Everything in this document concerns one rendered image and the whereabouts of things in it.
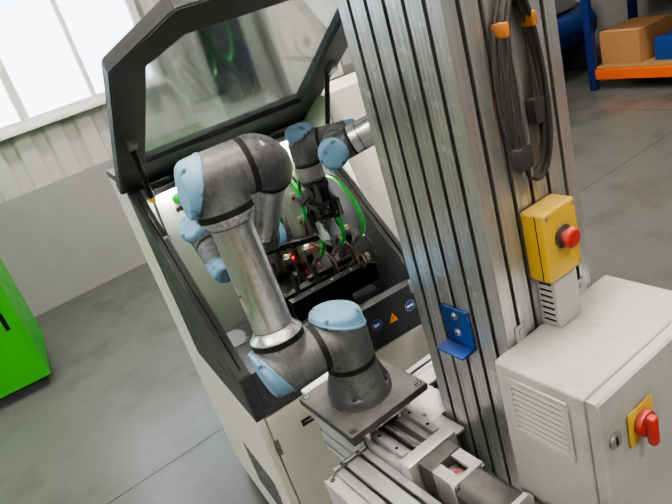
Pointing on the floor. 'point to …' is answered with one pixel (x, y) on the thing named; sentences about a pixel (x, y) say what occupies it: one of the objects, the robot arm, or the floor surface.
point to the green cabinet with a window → (19, 345)
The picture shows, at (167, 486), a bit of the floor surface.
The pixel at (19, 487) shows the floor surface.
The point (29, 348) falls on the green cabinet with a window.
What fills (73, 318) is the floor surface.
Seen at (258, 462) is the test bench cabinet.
